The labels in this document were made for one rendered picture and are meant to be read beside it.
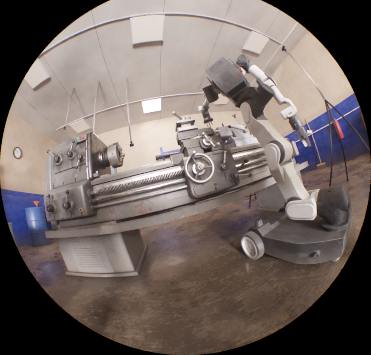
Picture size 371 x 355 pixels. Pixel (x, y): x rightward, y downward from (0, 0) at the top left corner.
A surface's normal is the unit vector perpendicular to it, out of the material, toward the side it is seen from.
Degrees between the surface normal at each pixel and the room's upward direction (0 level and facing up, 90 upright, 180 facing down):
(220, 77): 100
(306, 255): 90
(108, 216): 90
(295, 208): 90
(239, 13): 180
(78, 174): 90
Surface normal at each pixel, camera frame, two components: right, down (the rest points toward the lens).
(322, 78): -0.95, 0.22
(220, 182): 0.15, -0.21
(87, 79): 0.26, 0.95
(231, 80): -0.59, 0.21
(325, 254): -0.81, 0.12
